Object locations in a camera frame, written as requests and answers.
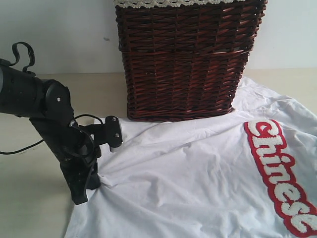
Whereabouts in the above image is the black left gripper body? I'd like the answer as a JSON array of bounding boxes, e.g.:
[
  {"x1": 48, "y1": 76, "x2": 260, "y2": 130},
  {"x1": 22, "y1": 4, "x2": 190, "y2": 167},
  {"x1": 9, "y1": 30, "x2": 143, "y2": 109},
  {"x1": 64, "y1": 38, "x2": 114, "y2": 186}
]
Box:
[{"x1": 53, "y1": 123, "x2": 102, "y2": 189}]

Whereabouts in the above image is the white t-shirt red patch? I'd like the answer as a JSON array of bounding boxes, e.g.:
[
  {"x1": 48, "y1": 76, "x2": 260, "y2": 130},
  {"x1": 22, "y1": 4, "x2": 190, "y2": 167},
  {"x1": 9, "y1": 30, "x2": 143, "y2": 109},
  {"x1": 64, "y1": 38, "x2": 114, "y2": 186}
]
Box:
[{"x1": 65, "y1": 77, "x2": 317, "y2": 238}]

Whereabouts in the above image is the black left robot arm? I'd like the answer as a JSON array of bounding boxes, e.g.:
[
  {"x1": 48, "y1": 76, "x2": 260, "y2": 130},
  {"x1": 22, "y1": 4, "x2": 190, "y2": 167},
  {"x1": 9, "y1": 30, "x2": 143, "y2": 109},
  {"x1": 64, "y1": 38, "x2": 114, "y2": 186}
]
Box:
[{"x1": 0, "y1": 59, "x2": 97, "y2": 205}]

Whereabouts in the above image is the dark brown wicker basket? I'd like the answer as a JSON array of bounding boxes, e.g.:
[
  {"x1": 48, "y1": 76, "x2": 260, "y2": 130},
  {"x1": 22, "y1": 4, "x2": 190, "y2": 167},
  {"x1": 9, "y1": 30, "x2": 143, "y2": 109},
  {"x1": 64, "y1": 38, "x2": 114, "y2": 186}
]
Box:
[{"x1": 115, "y1": 0, "x2": 267, "y2": 121}]

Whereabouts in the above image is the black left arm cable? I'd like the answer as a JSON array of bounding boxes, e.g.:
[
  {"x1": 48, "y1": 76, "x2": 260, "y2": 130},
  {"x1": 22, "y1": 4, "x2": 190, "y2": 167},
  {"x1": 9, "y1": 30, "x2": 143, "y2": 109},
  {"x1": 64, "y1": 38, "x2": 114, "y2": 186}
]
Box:
[{"x1": 0, "y1": 114, "x2": 104, "y2": 156}]

